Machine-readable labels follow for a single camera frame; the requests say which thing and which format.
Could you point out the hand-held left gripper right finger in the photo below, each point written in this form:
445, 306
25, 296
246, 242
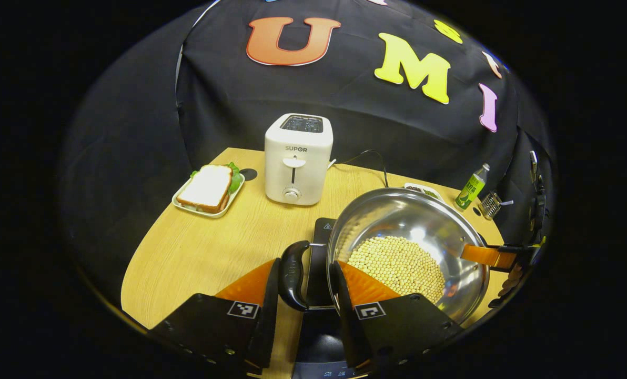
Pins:
345, 316

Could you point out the stainless steel pot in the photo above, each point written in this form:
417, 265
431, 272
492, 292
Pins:
397, 210

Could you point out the white sandwich tray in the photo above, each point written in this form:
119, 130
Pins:
208, 215

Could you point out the black induction cooktop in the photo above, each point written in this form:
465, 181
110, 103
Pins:
319, 273

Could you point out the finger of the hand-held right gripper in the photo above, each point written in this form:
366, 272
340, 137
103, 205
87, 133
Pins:
487, 256

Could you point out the white toaster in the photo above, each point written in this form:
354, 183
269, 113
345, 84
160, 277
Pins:
297, 173

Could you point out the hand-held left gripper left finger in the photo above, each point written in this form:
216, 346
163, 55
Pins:
269, 321

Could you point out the white divided bean dish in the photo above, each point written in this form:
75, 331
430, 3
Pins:
424, 190

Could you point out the black backdrop cloth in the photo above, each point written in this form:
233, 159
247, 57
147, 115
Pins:
229, 105

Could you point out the pile of soybeans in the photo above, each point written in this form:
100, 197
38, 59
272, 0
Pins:
397, 263

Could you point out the sandwich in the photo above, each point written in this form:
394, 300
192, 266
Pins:
205, 187

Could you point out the green tea bottle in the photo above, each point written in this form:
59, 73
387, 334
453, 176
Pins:
470, 189

